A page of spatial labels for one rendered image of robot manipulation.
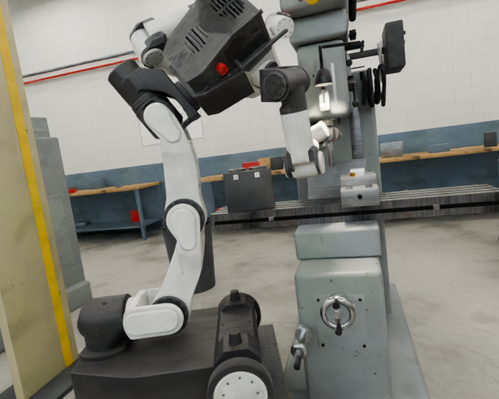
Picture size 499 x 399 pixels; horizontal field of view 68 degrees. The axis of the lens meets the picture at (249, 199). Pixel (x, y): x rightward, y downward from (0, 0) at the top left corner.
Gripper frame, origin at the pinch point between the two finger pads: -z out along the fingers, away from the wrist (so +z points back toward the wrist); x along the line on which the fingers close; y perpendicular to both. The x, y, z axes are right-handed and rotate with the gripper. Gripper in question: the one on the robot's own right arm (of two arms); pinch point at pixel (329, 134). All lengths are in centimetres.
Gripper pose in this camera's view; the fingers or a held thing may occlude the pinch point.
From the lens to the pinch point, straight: 174.1
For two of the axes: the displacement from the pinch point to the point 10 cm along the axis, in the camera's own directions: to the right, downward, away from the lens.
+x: -8.6, 0.4, 5.0
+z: -4.9, 1.7, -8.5
